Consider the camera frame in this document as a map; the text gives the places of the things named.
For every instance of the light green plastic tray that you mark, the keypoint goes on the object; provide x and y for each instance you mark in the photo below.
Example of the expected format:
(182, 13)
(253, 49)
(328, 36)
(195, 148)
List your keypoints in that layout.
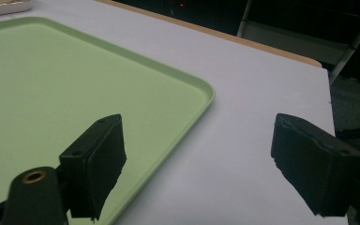
(75, 93)

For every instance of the white metal stand frame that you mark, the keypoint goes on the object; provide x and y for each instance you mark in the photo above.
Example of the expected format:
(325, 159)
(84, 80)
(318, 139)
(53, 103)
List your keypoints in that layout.
(293, 42)

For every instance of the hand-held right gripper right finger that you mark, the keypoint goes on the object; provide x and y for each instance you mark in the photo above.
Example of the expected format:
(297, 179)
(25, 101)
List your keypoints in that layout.
(312, 165)

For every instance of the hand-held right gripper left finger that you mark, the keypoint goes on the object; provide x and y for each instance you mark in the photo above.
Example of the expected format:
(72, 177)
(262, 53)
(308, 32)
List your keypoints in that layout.
(93, 168)

